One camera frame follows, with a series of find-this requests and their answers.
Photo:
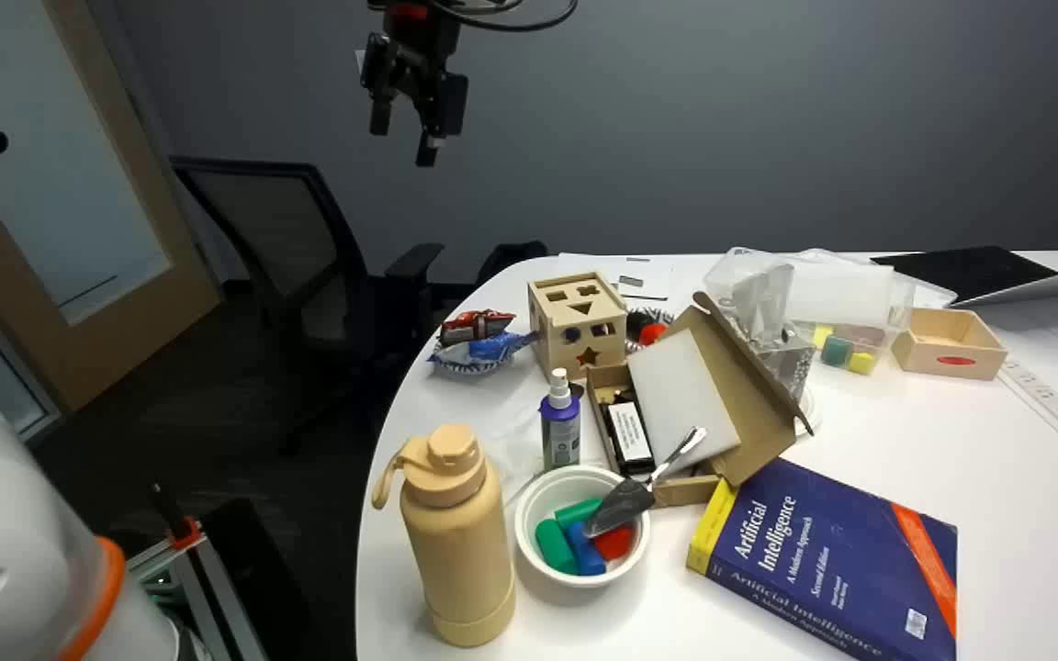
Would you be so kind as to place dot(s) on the wooden shape sorter toy box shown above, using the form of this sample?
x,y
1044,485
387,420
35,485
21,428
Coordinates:
x,y
577,347

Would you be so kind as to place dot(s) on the black laptop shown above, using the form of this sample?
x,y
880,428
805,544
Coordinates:
x,y
979,273

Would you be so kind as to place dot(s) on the tan insulated water bottle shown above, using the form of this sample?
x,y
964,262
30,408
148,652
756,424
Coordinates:
x,y
457,530

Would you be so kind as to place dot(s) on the black office chair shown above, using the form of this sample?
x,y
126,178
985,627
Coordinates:
x,y
338,328

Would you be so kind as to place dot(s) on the clear plastic container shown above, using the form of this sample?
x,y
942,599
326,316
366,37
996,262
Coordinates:
x,y
846,310

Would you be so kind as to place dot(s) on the white bowl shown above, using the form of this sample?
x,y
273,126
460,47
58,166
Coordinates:
x,y
554,491

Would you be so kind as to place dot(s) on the wooden toy box lid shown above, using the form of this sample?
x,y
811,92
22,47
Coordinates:
x,y
573,298

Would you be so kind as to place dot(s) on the green toy block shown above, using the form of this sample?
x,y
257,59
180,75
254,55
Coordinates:
x,y
554,533

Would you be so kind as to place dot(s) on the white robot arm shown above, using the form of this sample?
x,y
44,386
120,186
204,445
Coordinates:
x,y
64,589

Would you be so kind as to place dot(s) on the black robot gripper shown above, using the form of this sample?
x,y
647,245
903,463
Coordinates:
x,y
408,55

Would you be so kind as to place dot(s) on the red toy block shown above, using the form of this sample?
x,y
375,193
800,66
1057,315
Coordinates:
x,y
614,544

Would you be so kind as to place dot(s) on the metal spatula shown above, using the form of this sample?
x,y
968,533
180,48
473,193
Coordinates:
x,y
625,500

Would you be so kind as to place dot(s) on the red blue snack bags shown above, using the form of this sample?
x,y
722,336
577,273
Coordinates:
x,y
474,344

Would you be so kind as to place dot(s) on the blue toy block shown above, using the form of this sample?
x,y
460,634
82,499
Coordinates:
x,y
589,560

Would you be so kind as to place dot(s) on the small wooden tray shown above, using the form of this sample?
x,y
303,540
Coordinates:
x,y
948,344

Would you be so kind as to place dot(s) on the small blue spray bottle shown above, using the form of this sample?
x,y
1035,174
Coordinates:
x,y
560,420

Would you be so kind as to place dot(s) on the open cardboard box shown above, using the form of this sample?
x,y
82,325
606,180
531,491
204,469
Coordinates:
x,y
698,374

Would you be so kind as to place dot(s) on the blue textbook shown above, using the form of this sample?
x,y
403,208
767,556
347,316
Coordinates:
x,y
851,568

